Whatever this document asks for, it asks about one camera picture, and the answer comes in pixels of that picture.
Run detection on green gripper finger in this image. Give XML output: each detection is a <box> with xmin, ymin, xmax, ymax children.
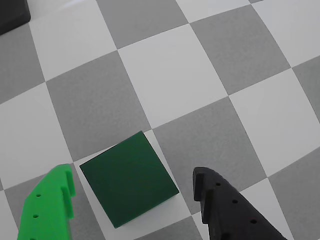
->
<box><xmin>16</xmin><ymin>163</ymin><xmax>76</xmax><ymax>240</ymax></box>

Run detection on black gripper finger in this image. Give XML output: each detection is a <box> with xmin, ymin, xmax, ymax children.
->
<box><xmin>192</xmin><ymin>166</ymin><xmax>288</xmax><ymax>240</ymax></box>

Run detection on dark green cube dice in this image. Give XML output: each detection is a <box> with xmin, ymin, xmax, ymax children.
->
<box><xmin>79</xmin><ymin>130</ymin><xmax>180</xmax><ymax>229</ymax></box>

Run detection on grey white checkerboard mat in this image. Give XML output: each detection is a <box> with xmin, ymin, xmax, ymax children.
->
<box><xmin>0</xmin><ymin>0</ymin><xmax>320</xmax><ymax>240</ymax></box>

